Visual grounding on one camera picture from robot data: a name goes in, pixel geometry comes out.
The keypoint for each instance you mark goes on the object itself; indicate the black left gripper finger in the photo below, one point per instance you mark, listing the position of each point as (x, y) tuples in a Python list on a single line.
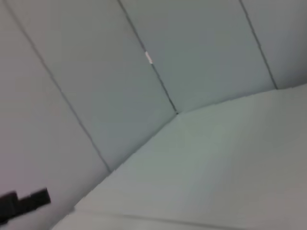
[(31, 200)]

